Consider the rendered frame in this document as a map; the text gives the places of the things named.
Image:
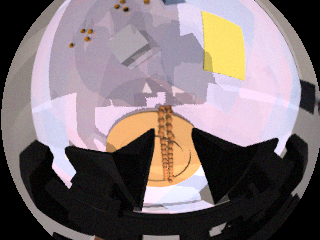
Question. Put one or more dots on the round tan wooden board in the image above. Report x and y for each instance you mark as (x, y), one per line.
(185, 160)

